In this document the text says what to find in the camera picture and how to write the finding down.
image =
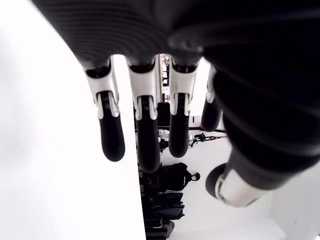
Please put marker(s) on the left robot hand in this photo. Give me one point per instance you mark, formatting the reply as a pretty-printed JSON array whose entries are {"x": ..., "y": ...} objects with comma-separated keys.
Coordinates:
[{"x": 250, "y": 75}]

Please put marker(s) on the black soft case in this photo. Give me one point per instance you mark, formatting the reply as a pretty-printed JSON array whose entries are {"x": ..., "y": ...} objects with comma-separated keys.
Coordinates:
[{"x": 165, "y": 206}]

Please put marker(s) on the grey hard case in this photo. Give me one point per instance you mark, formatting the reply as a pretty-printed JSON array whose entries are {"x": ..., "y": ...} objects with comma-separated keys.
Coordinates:
[{"x": 170, "y": 227}]

